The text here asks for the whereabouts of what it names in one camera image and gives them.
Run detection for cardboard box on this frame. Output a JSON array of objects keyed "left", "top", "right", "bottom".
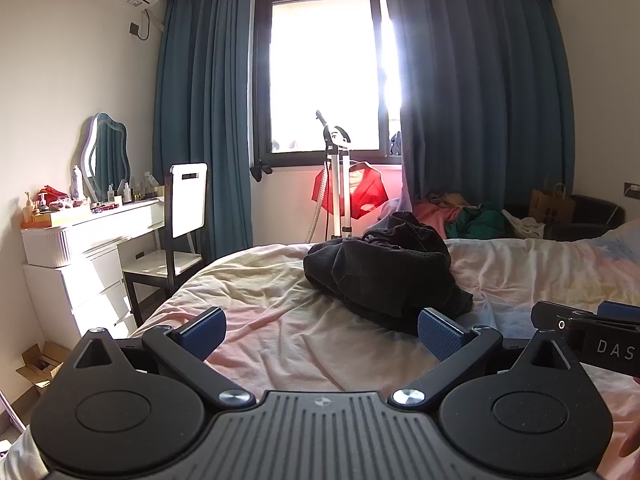
[{"left": 16, "top": 342, "right": 71, "bottom": 396}]

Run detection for dark denim pants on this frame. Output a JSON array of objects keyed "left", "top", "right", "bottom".
[{"left": 365, "top": 211, "right": 448, "bottom": 256}]

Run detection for brown paper bag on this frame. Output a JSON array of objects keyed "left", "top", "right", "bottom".
[{"left": 530, "top": 183, "right": 576, "bottom": 226}]

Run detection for red garment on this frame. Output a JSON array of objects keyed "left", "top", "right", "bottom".
[{"left": 312, "top": 162, "right": 390, "bottom": 221}]

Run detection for beige cloth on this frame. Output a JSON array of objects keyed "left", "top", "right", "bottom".
[{"left": 425, "top": 191, "right": 481, "bottom": 208}]

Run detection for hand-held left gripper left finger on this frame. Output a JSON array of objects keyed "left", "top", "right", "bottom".
[{"left": 62, "top": 306, "right": 256, "bottom": 409}]

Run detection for white ribbed storage box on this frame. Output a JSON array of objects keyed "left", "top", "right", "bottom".
[{"left": 21, "top": 225, "right": 72, "bottom": 268}]

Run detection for dark framed window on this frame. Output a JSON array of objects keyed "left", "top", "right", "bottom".
[{"left": 252, "top": 0, "right": 403, "bottom": 168}]

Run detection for white backed chair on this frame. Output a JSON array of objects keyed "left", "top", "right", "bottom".
[{"left": 122, "top": 162, "right": 208, "bottom": 326}]

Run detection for pink cloth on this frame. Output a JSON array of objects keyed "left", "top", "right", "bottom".
[{"left": 400, "top": 200, "right": 458, "bottom": 238}]

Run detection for pastel quilt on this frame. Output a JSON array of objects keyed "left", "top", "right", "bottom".
[{"left": 132, "top": 220, "right": 640, "bottom": 480}]

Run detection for green cloth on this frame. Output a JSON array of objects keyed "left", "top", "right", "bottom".
[{"left": 447, "top": 204, "right": 506, "bottom": 239}]

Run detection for white dressing table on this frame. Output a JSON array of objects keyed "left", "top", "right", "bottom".
[{"left": 21, "top": 199, "right": 166, "bottom": 336}]

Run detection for row of cosmetic bottles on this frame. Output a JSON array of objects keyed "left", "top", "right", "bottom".
[{"left": 107, "top": 172, "right": 166, "bottom": 206}]

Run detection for white cloth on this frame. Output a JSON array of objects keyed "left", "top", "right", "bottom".
[{"left": 501, "top": 210, "right": 546, "bottom": 240}]

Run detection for black sweatpants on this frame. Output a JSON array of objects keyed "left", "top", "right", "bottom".
[{"left": 303, "top": 237, "right": 474, "bottom": 336}]

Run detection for black sofa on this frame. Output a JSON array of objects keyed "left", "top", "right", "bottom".
[{"left": 502, "top": 194, "right": 626, "bottom": 242}]

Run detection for garment steamer stand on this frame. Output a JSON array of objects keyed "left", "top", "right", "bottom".
[{"left": 306, "top": 109, "right": 353, "bottom": 243}]

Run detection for wavy vanity mirror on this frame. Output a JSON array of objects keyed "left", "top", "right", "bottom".
[{"left": 81, "top": 112, "right": 132, "bottom": 203}]

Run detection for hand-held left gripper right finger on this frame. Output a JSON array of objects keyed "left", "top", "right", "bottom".
[{"left": 391, "top": 308, "right": 583, "bottom": 408}]

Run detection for blue curtain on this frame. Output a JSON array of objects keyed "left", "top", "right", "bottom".
[
  {"left": 382, "top": 0, "right": 576, "bottom": 216},
  {"left": 152, "top": 0, "right": 253, "bottom": 263}
]

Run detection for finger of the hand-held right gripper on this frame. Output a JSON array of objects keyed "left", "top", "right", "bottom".
[{"left": 530, "top": 300, "right": 640, "bottom": 333}]

